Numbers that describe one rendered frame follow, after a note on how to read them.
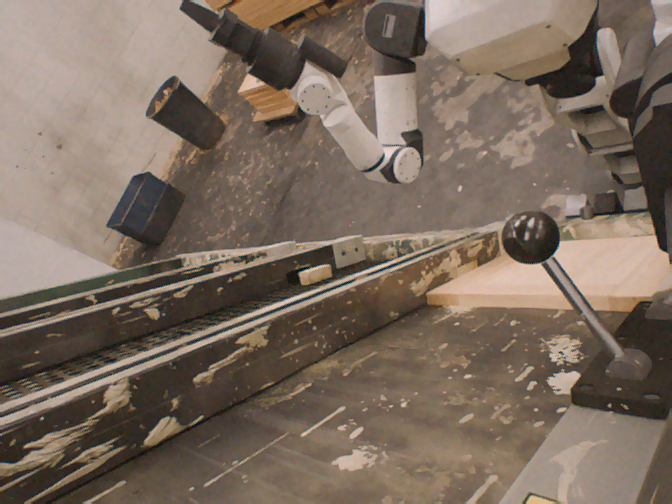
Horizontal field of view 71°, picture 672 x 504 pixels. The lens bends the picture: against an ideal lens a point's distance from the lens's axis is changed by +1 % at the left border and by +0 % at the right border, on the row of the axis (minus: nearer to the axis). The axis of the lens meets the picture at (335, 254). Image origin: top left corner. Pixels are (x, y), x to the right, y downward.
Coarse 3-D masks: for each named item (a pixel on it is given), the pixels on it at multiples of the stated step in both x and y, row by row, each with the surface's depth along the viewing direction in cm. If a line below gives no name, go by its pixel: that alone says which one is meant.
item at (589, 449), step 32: (576, 416) 28; (608, 416) 27; (640, 416) 27; (544, 448) 25; (576, 448) 25; (608, 448) 24; (640, 448) 24; (544, 480) 23; (576, 480) 22; (608, 480) 22; (640, 480) 22
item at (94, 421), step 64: (448, 256) 80; (256, 320) 53; (320, 320) 57; (384, 320) 66; (64, 384) 41; (128, 384) 41; (192, 384) 45; (256, 384) 50; (0, 448) 34; (64, 448) 37; (128, 448) 40
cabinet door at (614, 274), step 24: (576, 240) 96; (600, 240) 91; (624, 240) 87; (648, 240) 83; (504, 264) 85; (576, 264) 76; (600, 264) 73; (624, 264) 71; (648, 264) 67; (456, 288) 73; (480, 288) 71; (504, 288) 68; (528, 288) 66; (552, 288) 64; (600, 288) 60; (624, 288) 58; (648, 288) 56
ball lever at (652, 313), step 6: (654, 300) 40; (660, 300) 39; (666, 300) 38; (654, 306) 38; (660, 306) 38; (666, 306) 38; (648, 312) 38; (654, 312) 38; (660, 312) 38; (666, 312) 37; (648, 318) 38; (654, 318) 38; (660, 318) 38; (666, 318) 38
